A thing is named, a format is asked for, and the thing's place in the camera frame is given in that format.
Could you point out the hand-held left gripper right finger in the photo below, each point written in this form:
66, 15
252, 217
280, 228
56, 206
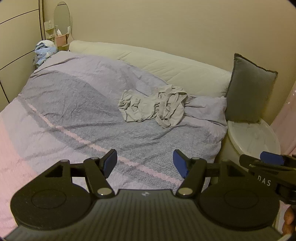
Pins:
179, 162

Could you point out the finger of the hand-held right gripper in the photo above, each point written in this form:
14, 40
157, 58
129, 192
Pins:
251, 163
271, 158

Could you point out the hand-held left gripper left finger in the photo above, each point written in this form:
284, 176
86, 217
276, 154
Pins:
109, 162

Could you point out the beige garment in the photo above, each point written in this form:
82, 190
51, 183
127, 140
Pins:
148, 106

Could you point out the pile of blue clothes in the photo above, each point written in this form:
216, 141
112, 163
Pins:
44, 52

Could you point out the person's right hand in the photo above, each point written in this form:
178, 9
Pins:
290, 220

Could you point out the white round side table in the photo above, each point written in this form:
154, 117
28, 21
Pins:
252, 139

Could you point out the grey cushion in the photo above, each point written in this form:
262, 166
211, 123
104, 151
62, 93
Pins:
251, 92

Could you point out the grey pink herringbone blanket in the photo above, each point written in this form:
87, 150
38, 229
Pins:
69, 104

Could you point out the cream long bolster pillow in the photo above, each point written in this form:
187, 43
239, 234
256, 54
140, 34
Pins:
161, 62

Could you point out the cream vanity table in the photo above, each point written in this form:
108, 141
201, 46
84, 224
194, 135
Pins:
63, 47

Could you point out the pink tissue box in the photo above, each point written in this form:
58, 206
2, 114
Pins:
62, 39

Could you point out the small cream shelf organizer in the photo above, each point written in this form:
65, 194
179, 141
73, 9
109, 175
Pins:
49, 31

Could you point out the oval vanity mirror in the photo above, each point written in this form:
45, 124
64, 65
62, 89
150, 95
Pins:
62, 16

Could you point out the cream wardrobe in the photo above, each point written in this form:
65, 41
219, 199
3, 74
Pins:
16, 34

